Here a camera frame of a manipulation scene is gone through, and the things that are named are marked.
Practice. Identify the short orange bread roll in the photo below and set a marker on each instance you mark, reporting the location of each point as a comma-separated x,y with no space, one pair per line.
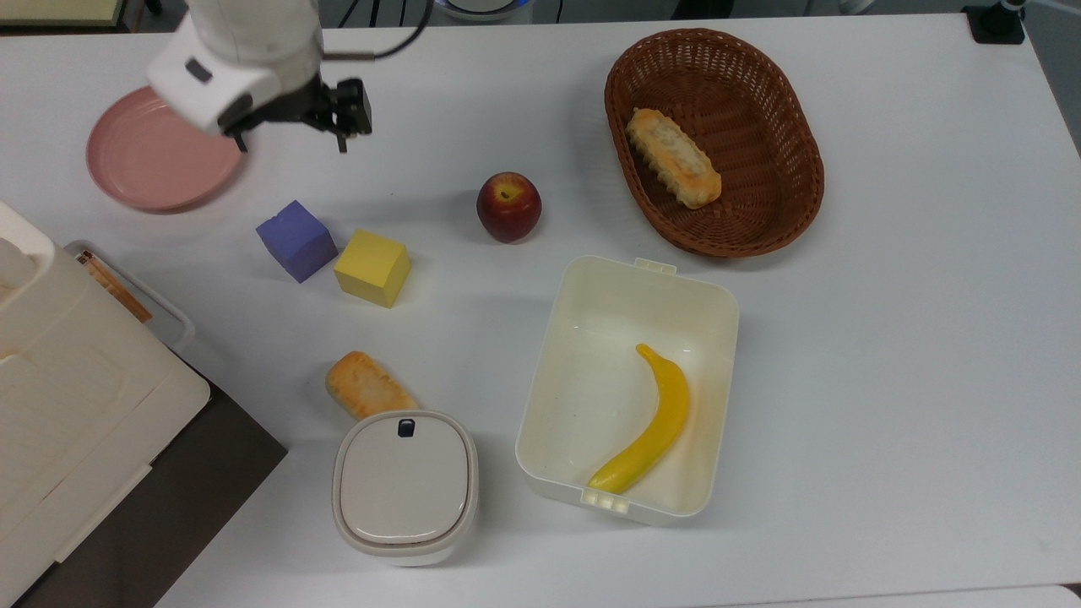
365,387

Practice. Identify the pink plate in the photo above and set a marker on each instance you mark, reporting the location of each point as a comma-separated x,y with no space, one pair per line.
152,165

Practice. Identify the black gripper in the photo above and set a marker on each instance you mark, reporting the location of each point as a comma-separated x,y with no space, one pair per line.
287,101

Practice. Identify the yellow foam cube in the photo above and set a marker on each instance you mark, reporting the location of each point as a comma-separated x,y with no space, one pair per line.
372,266

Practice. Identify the brown wicker basket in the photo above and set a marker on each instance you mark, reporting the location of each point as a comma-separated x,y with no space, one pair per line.
760,194

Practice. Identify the black camera stand base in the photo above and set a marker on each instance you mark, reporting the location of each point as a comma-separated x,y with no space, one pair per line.
996,24

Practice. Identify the cream plastic cabinet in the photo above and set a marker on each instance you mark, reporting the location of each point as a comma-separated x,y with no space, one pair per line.
76,397

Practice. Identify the beige framed board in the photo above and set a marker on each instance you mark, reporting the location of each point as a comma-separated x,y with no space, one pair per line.
59,10

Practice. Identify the white plastic container box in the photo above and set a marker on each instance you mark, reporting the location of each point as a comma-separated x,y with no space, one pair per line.
583,380

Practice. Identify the long ridged bread loaf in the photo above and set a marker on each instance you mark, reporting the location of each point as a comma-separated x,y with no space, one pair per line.
674,158

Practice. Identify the purple foam cube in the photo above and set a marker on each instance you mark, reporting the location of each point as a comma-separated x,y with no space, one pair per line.
296,241

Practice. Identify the small white lidded bin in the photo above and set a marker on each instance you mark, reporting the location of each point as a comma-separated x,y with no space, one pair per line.
405,485

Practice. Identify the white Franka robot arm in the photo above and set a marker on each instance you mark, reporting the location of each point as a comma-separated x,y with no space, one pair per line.
245,51

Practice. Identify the red apple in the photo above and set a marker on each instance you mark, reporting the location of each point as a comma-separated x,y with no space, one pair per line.
508,209

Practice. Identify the yellow banana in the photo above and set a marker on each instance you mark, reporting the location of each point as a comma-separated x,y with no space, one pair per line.
663,422

